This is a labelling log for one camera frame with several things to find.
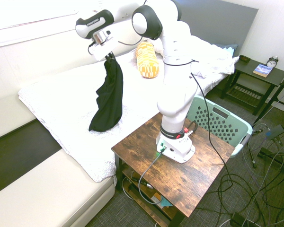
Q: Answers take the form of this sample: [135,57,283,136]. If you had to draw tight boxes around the yellow patterned bolster pillow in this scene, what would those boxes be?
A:
[135,41,161,79]

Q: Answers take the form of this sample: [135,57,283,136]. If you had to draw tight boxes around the cream bed frame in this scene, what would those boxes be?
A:
[0,94,116,227]

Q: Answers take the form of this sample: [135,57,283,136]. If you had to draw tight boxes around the mint green laundry basket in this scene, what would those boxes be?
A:
[186,95,253,158]

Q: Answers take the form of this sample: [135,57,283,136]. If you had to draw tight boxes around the teal cushion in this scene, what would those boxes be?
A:
[223,44,238,57]

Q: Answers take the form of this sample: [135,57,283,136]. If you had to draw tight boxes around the rustic wooden side table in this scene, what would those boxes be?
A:
[111,112,235,227]

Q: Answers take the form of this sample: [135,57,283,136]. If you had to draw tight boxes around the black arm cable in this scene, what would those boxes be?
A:
[118,35,237,197]

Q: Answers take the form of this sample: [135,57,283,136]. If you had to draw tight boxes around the grey power adapter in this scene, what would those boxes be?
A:
[264,124,284,140]

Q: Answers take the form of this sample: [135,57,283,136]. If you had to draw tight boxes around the blue book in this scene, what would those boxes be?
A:
[252,64,274,78]

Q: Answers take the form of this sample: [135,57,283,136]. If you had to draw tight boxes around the white window blind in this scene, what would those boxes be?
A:
[0,0,142,49]

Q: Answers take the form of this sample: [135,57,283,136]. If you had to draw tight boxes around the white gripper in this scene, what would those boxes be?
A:
[89,36,119,62]

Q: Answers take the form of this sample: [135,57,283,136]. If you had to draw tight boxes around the black alarm clock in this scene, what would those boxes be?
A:
[266,56,279,69]

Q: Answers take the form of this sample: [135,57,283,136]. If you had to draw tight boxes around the grey headboard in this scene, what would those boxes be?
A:
[174,0,259,57]

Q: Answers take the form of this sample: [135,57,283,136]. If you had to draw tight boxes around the dark bedside table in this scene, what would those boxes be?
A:
[220,58,284,116]

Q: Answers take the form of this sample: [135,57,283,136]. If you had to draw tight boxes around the grey ethernet cable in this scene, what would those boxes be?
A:
[138,148,167,205]

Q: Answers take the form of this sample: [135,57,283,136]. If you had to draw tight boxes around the white pillow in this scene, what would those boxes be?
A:
[148,35,235,79]

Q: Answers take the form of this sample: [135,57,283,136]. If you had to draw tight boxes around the white patterned bed quilt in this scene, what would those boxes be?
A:
[18,50,240,183]

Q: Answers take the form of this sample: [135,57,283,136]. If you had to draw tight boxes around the black power brick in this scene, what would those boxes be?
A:
[230,212,247,227]

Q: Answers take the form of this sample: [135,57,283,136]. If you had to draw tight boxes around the black camera stand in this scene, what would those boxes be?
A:
[252,68,284,171]

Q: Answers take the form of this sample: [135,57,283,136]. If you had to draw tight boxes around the black garment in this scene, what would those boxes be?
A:
[89,52,124,132]

